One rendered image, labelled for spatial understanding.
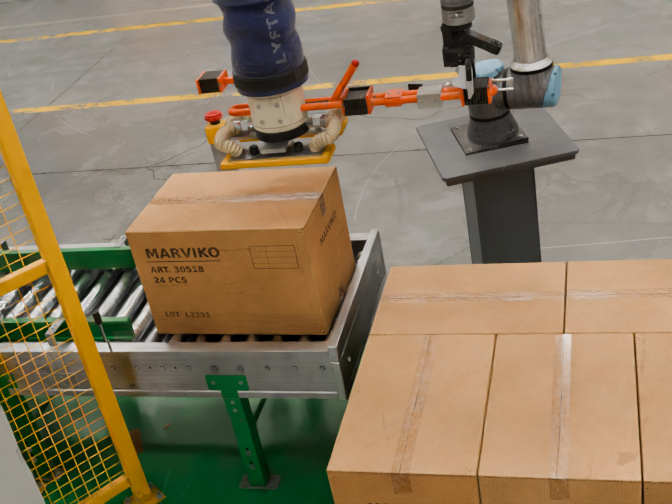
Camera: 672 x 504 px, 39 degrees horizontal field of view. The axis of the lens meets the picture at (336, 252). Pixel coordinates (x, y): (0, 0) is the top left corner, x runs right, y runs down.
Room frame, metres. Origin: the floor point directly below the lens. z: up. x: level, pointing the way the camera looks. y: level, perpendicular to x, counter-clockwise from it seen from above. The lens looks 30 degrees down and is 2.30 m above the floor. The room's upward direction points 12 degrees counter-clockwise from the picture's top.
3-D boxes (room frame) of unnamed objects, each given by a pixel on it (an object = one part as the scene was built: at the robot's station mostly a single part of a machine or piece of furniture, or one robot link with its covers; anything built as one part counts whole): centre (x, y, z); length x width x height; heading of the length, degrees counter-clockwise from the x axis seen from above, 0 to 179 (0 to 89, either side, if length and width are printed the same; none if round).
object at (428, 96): (2.60, -0.36, 1.24); 0.07 x 0.07 x 0.04; 72
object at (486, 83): (2.55, -0.48, 1.24); 0.08 x 0.07 x 0.05; 72
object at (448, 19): (2.57, -0.46, 1.47); 0.10 x 0.09 x 0.05; 161
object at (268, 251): (2.80, 0.29, 0.75); 0.60 x 0.40 x 0.40; 70
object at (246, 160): (2.65, 0.11, 1.14); 0.34 x 0.10 x 0.05; 72
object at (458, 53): (2.57, -0.45, 1.39); 0.09 x 0.08 x 0.12; 71
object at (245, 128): (2.74, 0.08, 1.18); 0.34 x 0.25 x 0.06; 72
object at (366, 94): (2.67, -0.15, 1.24); 0.10 x 0.08 x 0.06; 162
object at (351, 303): (2.69, -0.04, 0.58); 0.70 x 0.03 x 0.06; 161
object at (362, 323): (2.69, -0.04, 0.48); 0.70 x 0.03 x 0.15; 161
